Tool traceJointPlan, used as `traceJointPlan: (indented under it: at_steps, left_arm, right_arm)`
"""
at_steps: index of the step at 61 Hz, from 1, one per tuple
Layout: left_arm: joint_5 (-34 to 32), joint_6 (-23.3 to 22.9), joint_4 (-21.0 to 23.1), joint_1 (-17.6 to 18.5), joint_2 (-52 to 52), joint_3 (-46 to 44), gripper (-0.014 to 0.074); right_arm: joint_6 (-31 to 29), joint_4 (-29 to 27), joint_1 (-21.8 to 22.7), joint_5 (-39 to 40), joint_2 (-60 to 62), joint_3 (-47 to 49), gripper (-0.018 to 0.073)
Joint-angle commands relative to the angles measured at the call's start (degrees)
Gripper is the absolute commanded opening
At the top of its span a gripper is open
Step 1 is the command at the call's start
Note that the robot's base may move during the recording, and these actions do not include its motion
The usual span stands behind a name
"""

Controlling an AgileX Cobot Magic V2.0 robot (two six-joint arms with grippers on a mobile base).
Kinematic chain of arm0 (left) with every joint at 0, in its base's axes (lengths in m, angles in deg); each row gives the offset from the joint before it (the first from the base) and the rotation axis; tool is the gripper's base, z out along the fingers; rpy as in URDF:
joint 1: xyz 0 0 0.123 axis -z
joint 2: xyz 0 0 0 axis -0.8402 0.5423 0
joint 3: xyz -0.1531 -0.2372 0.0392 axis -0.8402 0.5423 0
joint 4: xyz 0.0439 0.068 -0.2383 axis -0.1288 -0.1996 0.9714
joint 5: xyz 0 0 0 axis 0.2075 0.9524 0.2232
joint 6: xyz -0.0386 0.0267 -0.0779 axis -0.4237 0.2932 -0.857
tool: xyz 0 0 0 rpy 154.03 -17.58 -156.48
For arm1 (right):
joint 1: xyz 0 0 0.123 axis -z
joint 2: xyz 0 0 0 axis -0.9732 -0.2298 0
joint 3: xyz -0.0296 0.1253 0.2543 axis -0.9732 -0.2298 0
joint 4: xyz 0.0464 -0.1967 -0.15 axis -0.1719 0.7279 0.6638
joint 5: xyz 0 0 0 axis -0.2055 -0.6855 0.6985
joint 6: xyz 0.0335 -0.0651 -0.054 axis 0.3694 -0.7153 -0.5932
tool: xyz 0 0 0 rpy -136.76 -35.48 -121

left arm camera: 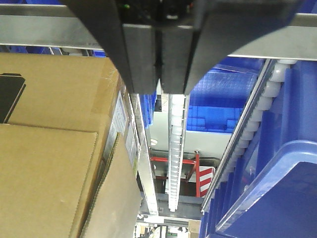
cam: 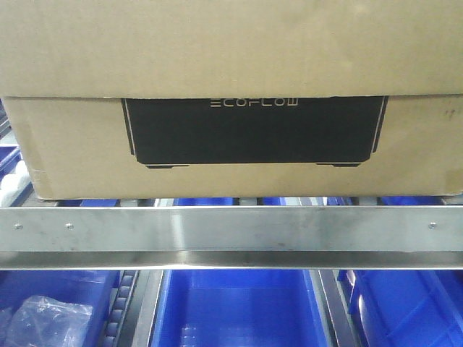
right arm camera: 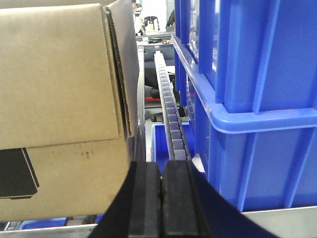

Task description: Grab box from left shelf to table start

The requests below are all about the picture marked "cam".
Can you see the blue bin lower centre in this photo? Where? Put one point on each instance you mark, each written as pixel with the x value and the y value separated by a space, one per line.
pixel 238 308

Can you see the blue bin upper left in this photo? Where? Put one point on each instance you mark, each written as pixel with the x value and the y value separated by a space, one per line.
pixel 10 156

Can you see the blue bin lower right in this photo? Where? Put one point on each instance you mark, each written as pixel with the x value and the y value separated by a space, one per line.
pixel 404 307

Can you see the blue bin lower left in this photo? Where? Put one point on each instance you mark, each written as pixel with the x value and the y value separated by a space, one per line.
pixel 88 287

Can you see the grey roller track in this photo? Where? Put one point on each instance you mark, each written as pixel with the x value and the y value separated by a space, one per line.
pixel 120 308

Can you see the steel shelf front rail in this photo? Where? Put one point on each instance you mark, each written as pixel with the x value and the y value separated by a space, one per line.
pixel 351 237

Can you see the brown EcoFlow cardboard box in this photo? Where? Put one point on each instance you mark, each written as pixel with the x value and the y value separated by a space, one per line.
pixel 123 99

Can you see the clear plastic bag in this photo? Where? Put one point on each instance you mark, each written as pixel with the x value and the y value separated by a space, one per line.
pixel 43 321

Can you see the blue bin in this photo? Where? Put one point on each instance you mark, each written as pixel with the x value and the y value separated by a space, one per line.
pixel 10 156
pixel 88 287
pixel 404 307
pixel 238 308

